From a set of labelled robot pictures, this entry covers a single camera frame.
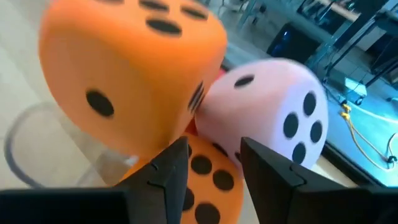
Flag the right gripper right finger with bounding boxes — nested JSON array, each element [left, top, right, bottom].
[[241, 136, 307, 224]]

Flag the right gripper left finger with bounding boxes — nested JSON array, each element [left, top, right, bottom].
[[119, 136, 190, 224]]

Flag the large red foam die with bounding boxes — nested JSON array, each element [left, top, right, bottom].
[[185, 68, 227, 137]]

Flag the large pink foam die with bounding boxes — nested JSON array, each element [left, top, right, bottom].
[[195, 58, 330, 175]]

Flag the clear plastic container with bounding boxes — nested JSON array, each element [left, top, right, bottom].
[[2, 101, 141, 190]]

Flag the white power strip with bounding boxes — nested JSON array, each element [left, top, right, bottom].
[[343, 77, 368, 105]]

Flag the black lit computer tower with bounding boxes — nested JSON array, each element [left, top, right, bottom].
[[267, 22, 313, 65]]

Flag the grey metal desk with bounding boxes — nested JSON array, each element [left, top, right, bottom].
[[306, 0, 398, 88]]

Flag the yellow extension cable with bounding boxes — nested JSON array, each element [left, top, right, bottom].
[[340, 104, 398, 170]]

